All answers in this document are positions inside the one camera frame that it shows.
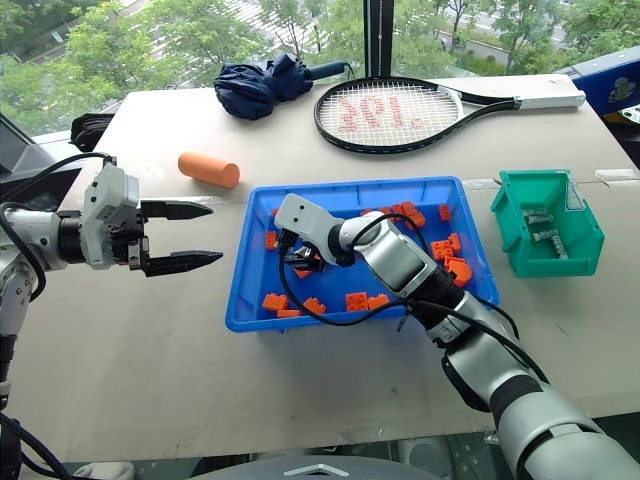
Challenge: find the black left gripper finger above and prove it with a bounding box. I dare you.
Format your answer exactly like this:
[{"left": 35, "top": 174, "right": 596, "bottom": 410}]
[
  {"left": 141, "top": 199, "right": 216, "bottom": 223},
  {"left": 144, "top": 251, "right": 225, "bottom": 278}
]

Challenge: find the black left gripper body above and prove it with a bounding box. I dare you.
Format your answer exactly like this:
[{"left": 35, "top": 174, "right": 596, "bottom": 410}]
[{"left": 107, "top": 199, "right": 152, "bottom": 274}]

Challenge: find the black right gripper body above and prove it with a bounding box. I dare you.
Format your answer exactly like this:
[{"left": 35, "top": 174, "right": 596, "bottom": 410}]
[{"left": 278, "top": 228, "right": 327, "bottom": 259}]

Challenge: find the blue plastic bin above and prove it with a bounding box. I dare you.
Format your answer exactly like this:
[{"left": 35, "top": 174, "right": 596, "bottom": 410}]
[{"left": 224, "top": 175, "right": 502, "bottom": 334}]

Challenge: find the green plastic bin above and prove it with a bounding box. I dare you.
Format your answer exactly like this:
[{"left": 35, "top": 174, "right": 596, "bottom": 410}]
[{"left": 489, "top": 168, "right": 607, "bottom": 280}]

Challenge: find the orange foam cylinder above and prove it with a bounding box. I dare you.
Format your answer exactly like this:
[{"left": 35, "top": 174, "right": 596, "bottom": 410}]
[{"left": 177, "top": 151, "right": 242, "bottom": 190}]

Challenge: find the dark grey angled panel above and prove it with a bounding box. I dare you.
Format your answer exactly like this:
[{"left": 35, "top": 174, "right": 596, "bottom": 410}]
[{"left": 0, "top": 113, "right": 87, "bottom": 211}]

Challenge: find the orange arched toy brick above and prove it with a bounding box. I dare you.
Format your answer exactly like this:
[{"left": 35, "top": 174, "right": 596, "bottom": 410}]
[{"left": 443, "top": 256, "right": 474, "bottom": 288}]

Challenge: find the navy folded umbrella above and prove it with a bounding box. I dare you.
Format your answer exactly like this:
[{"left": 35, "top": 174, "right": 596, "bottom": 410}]
[{"left": 213, "top": 53, "right": 354, "bottom": 121}]

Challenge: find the black white tennis racket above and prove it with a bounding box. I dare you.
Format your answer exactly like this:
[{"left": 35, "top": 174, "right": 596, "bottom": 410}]
[{"left": 313, "top": 76, "right": 588, "bottom": 156}]

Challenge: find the blue printed box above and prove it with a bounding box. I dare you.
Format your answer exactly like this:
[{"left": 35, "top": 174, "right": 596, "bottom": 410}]
[{"left": 571, "top": 48, "right": 640, "bottom": 122}]

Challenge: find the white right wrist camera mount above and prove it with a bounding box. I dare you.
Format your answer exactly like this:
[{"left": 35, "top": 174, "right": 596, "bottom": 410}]
[{"left": 273, "top": 192, "right": 347, "bottom": 262}]

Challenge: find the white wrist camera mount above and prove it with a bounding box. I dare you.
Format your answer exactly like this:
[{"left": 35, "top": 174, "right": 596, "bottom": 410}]
[
  {"left": 81, "top": 164, "right": 142, "bottom": 271},
  {"left": 273, "top": 192, "right": 347, "bottom": 262}
]

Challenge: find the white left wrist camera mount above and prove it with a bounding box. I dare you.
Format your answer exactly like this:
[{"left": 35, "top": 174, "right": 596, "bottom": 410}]
[{"left": 81, "top": 164, "right": 142, "bottom": 271}]

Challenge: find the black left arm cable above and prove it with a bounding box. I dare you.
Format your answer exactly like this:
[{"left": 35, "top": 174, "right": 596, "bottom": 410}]
[{"left": 0, "top": 152, "right": 118, "bottom": 301}]

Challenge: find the black window frame post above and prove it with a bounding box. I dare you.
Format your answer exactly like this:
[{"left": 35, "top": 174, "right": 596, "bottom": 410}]
[{"left": 363, "top": 0, "right": 402, "bottom": 80}]

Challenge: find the dark purple cable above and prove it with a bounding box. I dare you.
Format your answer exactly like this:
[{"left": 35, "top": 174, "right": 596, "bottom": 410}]
[{"left": 0, "top": 413, "right": 72, "bottom": 480}]

